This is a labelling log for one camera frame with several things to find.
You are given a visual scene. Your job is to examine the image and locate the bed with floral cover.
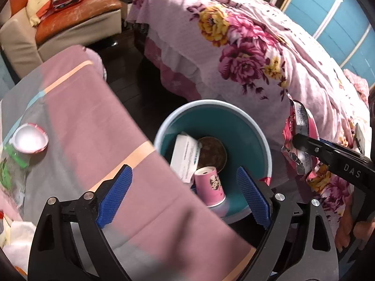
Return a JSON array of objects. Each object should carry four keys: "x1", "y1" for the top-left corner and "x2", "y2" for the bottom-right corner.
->
[{"x1": 126, "y1": 0, "x2": 375, "y2": 252}]

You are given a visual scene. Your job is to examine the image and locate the green plastic wrapper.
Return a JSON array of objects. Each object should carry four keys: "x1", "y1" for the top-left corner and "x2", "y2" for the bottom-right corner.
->
[{"x1": 0, "y1": 143, "x2": 31, "y2": 208}]

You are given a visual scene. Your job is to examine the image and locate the beige armchair orange seat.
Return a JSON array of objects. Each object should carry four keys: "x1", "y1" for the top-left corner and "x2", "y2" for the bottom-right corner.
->
[{"x1": 0, "y1": 0, "x2": 124, "y2": 78}]

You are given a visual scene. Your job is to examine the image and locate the brown woven bowl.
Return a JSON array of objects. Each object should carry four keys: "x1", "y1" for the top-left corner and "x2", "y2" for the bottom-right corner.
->
[{"x1": 197, "y1": 136, "x2": 227, "y2": 173}]

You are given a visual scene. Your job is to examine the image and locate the pink foil snack wrapper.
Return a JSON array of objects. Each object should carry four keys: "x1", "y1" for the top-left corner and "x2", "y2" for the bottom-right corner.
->
[{"x1": 281, "y1": 94, "x2": 320, "y2": 176}]

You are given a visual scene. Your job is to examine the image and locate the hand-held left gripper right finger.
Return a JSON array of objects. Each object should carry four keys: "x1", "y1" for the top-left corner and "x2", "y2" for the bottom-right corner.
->
[{"x1": 236, "y1": 166, "x2": 340, "y2": 281}]

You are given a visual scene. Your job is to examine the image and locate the white tissue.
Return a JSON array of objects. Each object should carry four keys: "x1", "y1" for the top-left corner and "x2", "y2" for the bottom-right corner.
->
[{"x1": 3, "y1": 221, "x2": 37, "y2": 262}]

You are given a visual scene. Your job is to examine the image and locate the pink paper cup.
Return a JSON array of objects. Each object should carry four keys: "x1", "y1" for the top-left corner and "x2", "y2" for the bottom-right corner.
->
[{"x1": 194, "y1": 166, "x2": 227, "y2": 207}]

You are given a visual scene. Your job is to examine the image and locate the person's right hand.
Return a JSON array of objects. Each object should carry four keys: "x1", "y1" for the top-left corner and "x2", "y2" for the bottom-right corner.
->
[{"x1": 335, "y1": 206, "x2": 375, "y2": 254}]

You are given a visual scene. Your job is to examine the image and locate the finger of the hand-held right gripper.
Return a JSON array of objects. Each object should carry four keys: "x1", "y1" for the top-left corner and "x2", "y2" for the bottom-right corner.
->
[
  {"x1": 318, "y1": 138, "x2": 371, "y2": 161},
  {"x1": 293, "y1": 133, "x2": 340, "y2": 167}
]

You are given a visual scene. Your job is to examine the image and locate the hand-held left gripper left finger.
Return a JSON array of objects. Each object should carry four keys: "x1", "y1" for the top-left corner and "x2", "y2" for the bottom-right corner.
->
[{"x1": 28, "y1": 164, "x2": 134, "y2": 281}]

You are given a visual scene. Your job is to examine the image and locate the white cardboard box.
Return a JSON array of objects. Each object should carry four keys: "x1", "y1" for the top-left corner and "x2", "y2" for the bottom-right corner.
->
[{"x1": 170, "y1": 133, "x2": 203, "y2": 183}]

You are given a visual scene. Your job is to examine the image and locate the yellow cloth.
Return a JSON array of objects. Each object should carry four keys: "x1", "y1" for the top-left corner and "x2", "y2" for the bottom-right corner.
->
[{"x1": 26, "y1": 0, "x2": 56, "y2": 25}]

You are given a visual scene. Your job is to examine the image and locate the teal trash bin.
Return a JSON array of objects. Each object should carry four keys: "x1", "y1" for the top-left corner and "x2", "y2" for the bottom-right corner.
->
[{"x1": 154, "y1": 100, "x2": 273, "y2": 224}]

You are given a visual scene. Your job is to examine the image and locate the blue sliding door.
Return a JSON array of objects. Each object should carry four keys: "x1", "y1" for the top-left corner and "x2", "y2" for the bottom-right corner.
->
[{"x1": 284, "y1": 0, "x2": 375, "y2": 90}]

